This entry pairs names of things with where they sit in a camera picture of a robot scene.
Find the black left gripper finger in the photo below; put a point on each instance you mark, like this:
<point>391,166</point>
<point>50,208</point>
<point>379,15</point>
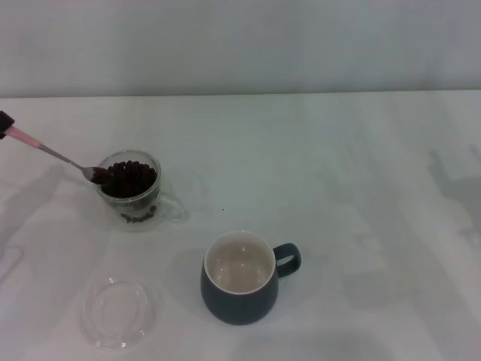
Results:
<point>5,120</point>
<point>3,134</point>

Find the few coffee beans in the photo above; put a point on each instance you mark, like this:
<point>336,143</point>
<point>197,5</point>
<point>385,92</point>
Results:
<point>102,176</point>

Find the dark teal ceramic mug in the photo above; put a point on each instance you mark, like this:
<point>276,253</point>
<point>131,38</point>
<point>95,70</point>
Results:
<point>236,308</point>

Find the pile of coffee beans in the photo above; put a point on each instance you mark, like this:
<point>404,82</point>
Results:
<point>131,180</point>

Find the double-walled clear glass cup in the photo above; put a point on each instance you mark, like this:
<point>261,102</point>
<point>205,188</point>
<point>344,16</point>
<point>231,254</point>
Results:
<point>112,220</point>

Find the clear glass saucer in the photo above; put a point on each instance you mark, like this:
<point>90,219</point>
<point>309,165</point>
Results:
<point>101,327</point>

